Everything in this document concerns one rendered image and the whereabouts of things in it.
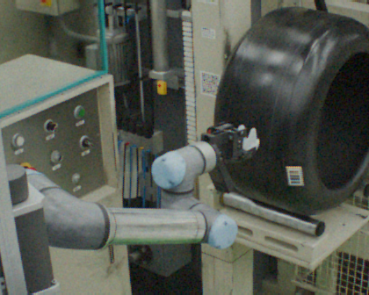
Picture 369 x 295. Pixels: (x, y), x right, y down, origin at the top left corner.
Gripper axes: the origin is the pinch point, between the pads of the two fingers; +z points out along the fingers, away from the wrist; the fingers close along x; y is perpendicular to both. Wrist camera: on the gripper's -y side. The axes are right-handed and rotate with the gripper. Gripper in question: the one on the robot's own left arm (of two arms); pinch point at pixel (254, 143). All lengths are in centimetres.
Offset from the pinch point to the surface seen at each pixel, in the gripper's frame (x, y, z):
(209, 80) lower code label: 31.8, 6.3, 21.1
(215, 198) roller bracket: 22.8, -26.6, 14.5
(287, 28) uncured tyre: 2.6, 27.6, 16.9
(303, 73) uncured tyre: -8.5, 19.0, 8.2
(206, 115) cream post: 33.4, -5.2, 22.4
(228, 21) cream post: 25.0, 25.4, 20.4
